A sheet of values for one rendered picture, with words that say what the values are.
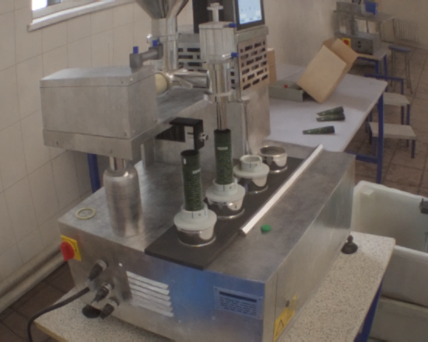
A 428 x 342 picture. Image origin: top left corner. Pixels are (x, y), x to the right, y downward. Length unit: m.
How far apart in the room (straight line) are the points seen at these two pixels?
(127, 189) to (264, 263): 0.27
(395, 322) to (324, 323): 0.68
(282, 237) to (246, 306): 0.16
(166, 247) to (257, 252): 0.15
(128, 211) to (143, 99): 0.21
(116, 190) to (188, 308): 0.25
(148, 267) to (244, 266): 0.19
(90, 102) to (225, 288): 0.40
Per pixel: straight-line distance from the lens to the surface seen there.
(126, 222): 1.00
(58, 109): 1.02
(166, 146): 1.29
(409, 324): 1.80
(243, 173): 1.10
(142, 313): 1.09
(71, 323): 1.24
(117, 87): 0.89
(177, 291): 0.97
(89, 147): 0.98
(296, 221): 1.03
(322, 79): 2.67
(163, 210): 1.10
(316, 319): 1.19
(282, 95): 2.75
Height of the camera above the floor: 1.52
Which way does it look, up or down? 25 degrees down
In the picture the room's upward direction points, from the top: 3 degrees counter-clockwise
